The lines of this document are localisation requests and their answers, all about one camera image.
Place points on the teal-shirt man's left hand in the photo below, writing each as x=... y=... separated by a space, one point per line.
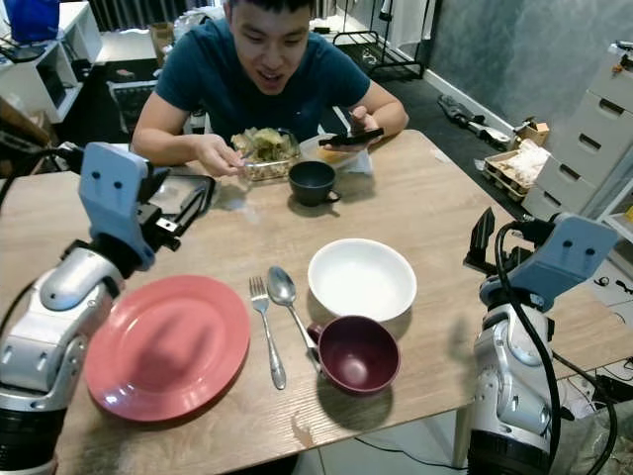
x=364 y=119

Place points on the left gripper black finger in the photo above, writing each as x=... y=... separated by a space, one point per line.
x=188 y=179
x=193 y=218

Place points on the silver metal fork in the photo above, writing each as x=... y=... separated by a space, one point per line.
x=269 y=332

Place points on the clear food container with salad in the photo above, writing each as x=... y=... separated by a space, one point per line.
x=265 y=148

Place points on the teal-shirt man's right hand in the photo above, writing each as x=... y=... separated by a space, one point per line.
x=218 y=153

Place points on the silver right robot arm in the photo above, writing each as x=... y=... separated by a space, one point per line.
x=504 y=386

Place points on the silver metal spoon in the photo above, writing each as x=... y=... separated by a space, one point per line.
x=281 y=285

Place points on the small cardboard box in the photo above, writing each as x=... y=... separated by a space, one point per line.
x=534 y=132

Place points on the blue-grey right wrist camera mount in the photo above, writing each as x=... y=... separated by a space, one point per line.
x=569 y=252

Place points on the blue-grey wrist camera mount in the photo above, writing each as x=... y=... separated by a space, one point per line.
x=569 y=252
x=114 y=198

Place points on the cardboard tray with white bags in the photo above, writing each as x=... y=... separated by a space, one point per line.
x=519 y=168

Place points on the white bowl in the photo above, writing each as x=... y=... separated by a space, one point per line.
x=361 y=280

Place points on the maroon mug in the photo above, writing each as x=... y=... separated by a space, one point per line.
x=356 y=356

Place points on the white shelf unit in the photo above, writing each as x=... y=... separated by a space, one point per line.
x=49 y=69

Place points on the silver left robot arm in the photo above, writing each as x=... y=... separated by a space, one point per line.
x=49 y=327

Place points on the dark blue mug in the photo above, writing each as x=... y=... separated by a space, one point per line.
x=312 y=182

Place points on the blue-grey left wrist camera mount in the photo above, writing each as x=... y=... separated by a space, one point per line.
x=114 y=198

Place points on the brown paper bag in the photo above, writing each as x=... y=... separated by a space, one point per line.
x=160 y=42

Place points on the brown flattened cardboard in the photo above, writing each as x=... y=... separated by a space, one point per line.
x=20 y=124

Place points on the pink plate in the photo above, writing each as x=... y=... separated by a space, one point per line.
x=168 y=348

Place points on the man in teal shirt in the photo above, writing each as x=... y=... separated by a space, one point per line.
x=257 y=89

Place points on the teal-shirt man's right forearm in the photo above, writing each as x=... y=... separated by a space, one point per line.
x=166 y=139

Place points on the dark pleated curtain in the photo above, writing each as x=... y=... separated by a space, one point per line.
x=148 y=12

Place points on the black plastic crate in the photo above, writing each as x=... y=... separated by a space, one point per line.
x=131 y=104

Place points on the black power tool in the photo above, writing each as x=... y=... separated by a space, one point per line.
x=470 y=117

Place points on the black metal rack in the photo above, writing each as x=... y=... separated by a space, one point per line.
x=376 y=49

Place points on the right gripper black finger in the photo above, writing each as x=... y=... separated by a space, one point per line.
x=481 y=242

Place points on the teal-shirt man's left forearm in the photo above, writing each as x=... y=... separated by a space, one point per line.
x=396 y=119

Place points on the blue bag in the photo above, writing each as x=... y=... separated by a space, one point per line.
x=32 y=18

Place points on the light wooden table leg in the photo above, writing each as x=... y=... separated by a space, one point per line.
x=463 y=440

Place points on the black smartphone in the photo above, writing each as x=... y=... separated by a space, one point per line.
x=351 y=139

